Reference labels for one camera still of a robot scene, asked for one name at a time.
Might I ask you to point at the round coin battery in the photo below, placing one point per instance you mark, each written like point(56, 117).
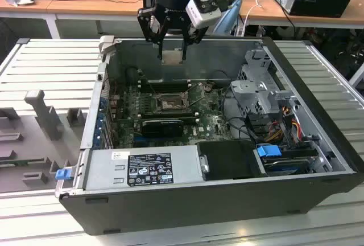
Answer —
point(208, 86)

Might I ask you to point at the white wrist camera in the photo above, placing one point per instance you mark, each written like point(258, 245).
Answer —
point(205, 18)

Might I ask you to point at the grey power supply unit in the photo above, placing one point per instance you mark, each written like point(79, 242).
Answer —
point(99, 169)

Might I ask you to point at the wooden desk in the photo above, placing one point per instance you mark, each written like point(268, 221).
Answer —
point(85, 4)

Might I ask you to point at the CPU socket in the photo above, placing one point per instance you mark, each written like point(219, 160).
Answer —
point(170, 103)

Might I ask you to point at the hard disk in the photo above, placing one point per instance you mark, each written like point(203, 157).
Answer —
point(284, 167)

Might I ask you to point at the metal drive cage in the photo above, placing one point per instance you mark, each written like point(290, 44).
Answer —
point(250, 86)

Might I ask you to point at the black RAM slot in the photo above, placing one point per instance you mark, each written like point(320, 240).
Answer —
point(167, 89)
point(167, 83)
point(187, 120)
point(165, 114)

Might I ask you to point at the black plastic shroud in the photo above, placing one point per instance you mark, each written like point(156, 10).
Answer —
point(227, 157)

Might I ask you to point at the silver CPU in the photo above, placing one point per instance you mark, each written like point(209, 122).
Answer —
point(172, 57)

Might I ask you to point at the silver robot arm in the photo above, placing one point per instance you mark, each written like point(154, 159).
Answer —
point(230, 18)

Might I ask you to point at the black PC case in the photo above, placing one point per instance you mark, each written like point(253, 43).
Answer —
point(170, 209)

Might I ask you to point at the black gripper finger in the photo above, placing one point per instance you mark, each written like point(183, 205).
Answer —
point(194, 35)
point(149, 26)

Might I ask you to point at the green RAM stick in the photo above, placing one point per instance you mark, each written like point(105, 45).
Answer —
point(17, 163)

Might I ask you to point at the metal locking lever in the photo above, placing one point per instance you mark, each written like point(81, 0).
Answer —
point(153, 90)

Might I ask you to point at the blue case latch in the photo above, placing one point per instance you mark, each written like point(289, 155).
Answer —
point(63, 174)

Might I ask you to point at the green motherboard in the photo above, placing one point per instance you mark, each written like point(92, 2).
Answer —
point(210, 126)

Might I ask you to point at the grey parts rack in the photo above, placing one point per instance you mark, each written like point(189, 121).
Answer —
point(42, 143)

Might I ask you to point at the blue disk carrier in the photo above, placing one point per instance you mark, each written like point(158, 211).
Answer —
point(268, 152)

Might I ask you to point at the black graphics card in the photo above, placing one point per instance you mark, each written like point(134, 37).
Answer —
point(162, 128)

